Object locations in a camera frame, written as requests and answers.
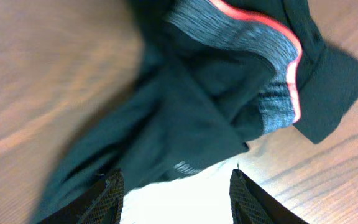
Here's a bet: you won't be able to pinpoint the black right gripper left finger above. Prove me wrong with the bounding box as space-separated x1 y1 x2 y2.
39 169 124 224

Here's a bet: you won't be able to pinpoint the black leggings with red waistband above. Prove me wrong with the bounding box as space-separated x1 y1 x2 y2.
31 0 358 223

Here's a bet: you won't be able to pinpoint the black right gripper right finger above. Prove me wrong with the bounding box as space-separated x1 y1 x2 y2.
229 169 308 224

